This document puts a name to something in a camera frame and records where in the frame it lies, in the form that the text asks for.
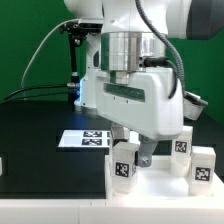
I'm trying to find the white square table top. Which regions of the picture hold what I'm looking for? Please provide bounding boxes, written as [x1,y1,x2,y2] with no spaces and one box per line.
[105,156,224,201]

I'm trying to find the white left fence piece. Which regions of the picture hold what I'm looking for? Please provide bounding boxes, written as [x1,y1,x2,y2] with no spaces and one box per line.
[0,157,3,177]

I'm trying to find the grey camera cable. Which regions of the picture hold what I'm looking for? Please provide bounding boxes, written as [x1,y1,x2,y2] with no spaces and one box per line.
[20,18,80,90]

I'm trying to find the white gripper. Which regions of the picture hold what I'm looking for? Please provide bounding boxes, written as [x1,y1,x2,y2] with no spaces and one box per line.
[96,67,208,167]

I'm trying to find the black cables on table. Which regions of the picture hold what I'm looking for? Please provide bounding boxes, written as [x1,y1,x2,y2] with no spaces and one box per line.
[0,84,73,104]

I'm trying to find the white front fence bar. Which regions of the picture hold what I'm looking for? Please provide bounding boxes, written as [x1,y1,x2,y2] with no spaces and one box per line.
[0,198,224,224]

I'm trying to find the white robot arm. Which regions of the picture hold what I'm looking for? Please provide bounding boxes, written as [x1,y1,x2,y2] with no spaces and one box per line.
[64,0,224,167]

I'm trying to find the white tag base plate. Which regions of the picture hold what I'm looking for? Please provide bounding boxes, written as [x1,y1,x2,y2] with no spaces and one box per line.
[58,130,112,148]

